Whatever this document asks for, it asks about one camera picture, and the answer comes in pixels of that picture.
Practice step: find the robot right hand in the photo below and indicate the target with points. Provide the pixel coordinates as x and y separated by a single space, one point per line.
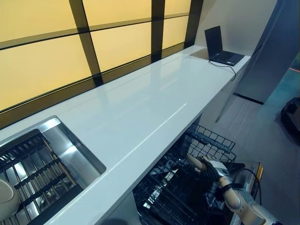
218 170

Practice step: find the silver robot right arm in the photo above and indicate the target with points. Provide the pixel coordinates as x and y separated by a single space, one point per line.
243 206

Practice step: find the tall grey cabinet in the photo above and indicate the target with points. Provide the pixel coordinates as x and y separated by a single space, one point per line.
269 58

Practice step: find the black laptop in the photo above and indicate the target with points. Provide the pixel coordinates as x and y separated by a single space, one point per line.
214 42

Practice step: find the stainless steel sink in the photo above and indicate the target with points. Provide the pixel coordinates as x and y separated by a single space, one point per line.
70 145

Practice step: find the black steel sink drying rack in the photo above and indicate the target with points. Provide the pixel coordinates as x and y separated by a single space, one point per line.
61 197

